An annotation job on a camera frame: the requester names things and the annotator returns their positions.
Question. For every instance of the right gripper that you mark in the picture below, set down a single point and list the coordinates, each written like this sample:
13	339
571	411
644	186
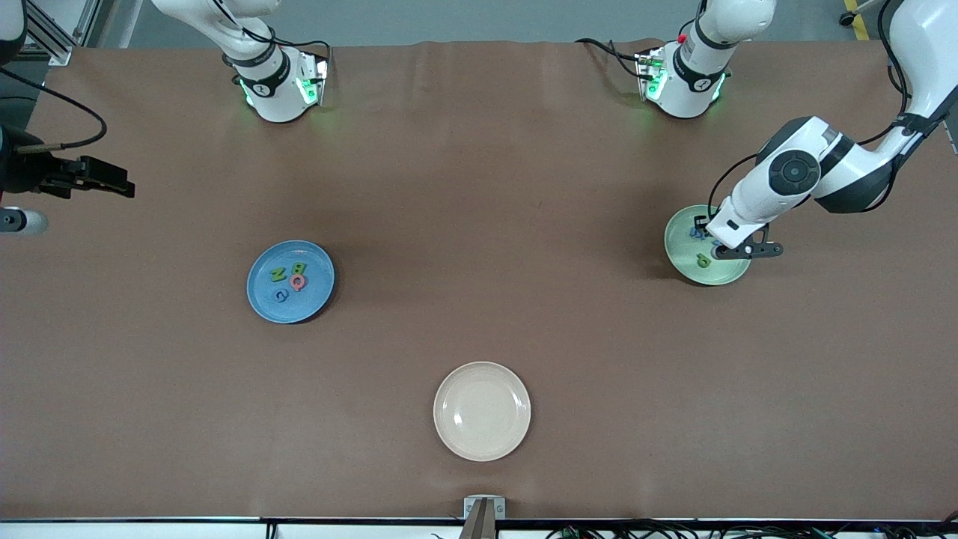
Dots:
26	172

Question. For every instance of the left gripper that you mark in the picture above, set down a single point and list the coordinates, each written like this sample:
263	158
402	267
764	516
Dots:
702	223

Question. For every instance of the green foam letter p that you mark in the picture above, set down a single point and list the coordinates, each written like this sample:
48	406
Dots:
703	260

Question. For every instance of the green foam capital N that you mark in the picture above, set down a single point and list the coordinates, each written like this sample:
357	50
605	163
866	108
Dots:
278	274

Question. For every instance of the red foam capital Q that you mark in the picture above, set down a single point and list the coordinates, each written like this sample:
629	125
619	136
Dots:
298	282

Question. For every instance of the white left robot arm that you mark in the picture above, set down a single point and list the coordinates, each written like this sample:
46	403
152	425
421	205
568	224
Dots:
793	171

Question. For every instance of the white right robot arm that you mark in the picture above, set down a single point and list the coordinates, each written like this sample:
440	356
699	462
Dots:
273	90

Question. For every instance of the green plate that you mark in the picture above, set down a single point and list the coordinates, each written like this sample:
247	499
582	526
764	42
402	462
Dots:
685	254

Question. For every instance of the blue plate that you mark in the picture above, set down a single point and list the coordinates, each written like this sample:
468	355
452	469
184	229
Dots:
262	299

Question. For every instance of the cream plate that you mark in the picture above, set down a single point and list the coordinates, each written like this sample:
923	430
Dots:
482	412

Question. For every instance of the brown table mat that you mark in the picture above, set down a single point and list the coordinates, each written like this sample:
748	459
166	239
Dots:
479	337

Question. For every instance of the black caster wheel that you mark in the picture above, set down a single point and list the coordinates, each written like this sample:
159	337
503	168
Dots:
848	18

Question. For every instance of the grey base connector bracket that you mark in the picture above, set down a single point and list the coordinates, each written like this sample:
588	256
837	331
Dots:
320	75
650	69

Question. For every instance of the grey metal mount bracket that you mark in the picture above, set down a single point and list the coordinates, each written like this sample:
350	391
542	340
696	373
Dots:
484	516

